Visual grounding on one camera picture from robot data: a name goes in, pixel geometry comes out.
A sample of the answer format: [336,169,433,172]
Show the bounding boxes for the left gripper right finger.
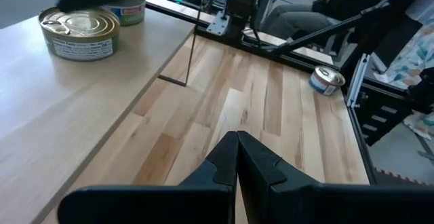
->
[237,130,434,224]

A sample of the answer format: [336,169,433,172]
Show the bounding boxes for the person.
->
[260,0,387,45]

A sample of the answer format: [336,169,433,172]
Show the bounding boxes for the silver can red blue label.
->
[308,64,347,97]

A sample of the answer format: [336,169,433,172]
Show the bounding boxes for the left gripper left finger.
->
[56,130,240,224]

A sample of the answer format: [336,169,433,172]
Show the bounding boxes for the teal white patterned cloth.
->
[371,22,434,142]

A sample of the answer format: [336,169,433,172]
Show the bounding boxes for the silver can green white label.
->
[101,0,146,27]

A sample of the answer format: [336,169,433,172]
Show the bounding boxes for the gold can dark green label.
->
[37,6,121,62]

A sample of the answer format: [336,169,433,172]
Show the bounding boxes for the wooden shelf black metal legs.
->
[0,6,198,224]

